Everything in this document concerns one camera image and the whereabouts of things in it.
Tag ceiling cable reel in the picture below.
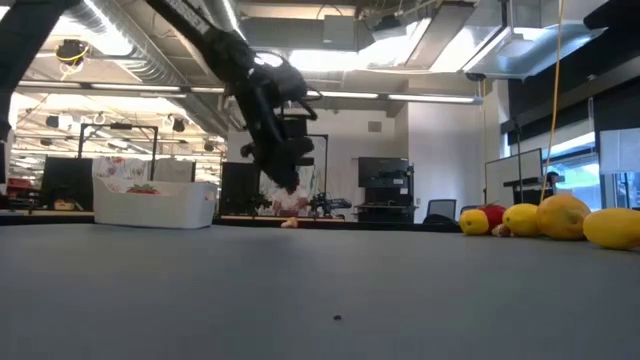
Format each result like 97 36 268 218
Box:
53 38 92 81

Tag toy orange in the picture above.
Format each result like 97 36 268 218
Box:
535 193 592 242

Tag black background rig frame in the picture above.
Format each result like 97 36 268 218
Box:
254 131 330 217

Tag white whiteboard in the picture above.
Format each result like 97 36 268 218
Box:
484 147 545 209

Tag black lamp frame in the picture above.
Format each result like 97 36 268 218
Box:
77 122 160 181

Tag black monitor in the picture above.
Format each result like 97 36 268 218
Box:
357 156 412 190
218 161 262 217
39 156 95 211

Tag yellow cable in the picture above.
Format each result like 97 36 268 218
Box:
538 0 566 204

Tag long LED light bar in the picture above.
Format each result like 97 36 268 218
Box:
0 77 485 106

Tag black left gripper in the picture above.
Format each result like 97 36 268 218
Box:
227 69 315 194

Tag silver spiral air duct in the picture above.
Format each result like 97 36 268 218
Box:
29 0 236 136

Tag small yellow toy lemon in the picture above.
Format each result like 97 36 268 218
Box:
458 208 490 237

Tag white patterned cloth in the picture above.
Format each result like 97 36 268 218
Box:
93 155 197 195

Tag white plastic basket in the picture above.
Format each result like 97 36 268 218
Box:
92 175 220 230

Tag patterned cloth backdrop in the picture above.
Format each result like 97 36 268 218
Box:
259 159 326 217

